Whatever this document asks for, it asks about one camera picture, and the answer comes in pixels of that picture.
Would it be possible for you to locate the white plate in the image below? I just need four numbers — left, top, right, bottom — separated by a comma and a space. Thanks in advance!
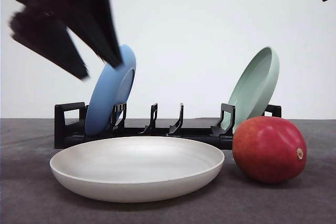
49, 137, 225, 202

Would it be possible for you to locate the blue plate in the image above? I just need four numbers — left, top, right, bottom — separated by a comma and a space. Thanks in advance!
85, 45, 137, 135

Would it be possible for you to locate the light green plate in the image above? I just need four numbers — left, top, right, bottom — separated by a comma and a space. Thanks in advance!
223, 47, 280, 134

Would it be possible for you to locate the black plastic dish rack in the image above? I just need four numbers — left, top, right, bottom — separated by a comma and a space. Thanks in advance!
54, 102, 282, 150

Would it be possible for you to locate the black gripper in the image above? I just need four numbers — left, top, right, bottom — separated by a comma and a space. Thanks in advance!
9, 0, 123, 79

